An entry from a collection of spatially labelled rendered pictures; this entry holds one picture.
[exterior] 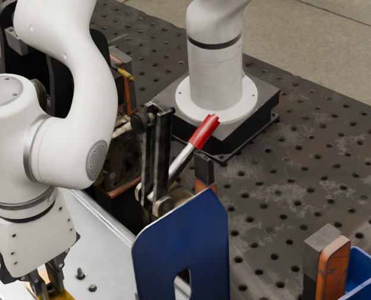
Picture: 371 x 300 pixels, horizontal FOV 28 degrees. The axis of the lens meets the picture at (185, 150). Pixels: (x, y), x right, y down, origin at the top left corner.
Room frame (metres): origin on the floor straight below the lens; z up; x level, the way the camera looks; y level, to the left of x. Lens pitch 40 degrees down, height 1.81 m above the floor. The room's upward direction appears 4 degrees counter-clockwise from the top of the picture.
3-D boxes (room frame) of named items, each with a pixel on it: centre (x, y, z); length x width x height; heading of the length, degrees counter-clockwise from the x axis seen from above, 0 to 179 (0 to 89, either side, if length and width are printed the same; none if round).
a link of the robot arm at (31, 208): (0.67, 0.20, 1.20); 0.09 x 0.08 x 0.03; 128
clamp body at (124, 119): (0.96, 0.12, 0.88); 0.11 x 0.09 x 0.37; 128
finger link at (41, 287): (0.65, 0.22, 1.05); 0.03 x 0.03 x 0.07; 38
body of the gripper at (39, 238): (0.67, 0.20, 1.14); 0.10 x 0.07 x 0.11; 128
